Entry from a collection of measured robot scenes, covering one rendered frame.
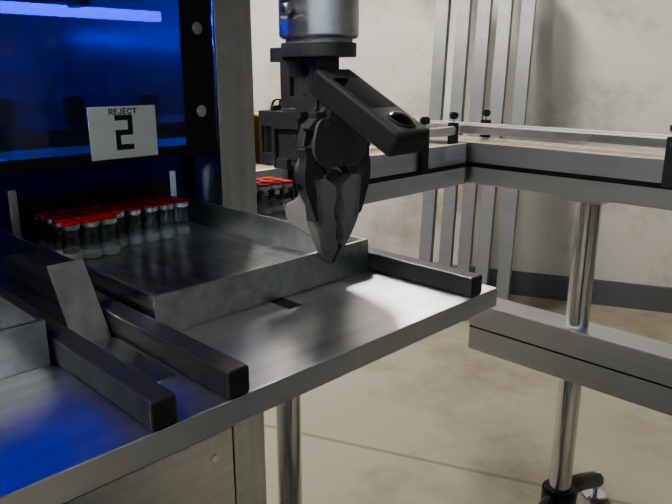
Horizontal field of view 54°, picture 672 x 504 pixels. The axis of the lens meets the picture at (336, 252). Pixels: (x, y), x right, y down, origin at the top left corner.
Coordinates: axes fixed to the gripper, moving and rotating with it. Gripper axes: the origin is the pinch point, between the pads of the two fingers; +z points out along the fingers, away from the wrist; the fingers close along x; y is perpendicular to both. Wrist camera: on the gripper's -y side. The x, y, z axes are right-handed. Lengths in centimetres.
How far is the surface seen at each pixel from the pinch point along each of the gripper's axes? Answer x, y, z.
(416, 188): -63, 39, 6
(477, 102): -204, 117, -5
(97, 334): 23.6, 3.6, 2.9
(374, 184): -50, 39, 4
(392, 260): -6.2, -2.2, 1.7
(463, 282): -6.2, -11.1, 2.2
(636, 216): -263, 66, 47
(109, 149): 9.2, 27.7, -8.9
